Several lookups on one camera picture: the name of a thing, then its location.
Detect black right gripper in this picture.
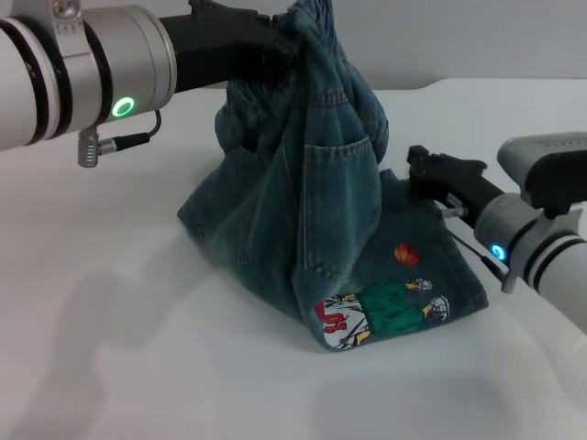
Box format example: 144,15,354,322
406,145,504,229

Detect arm cable with connector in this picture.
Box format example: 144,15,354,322
76,108,162,169
441,204,514,294

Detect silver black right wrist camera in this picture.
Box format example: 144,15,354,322
497,131,587,217

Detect left arm cable with connector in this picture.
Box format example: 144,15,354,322
76,108,162,169

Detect right arm cable with connector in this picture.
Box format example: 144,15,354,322
441,204,514,294

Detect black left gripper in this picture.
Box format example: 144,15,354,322
158,0,299,96

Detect blue denim shorts with cartoon print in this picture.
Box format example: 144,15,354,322
177,0,490,353

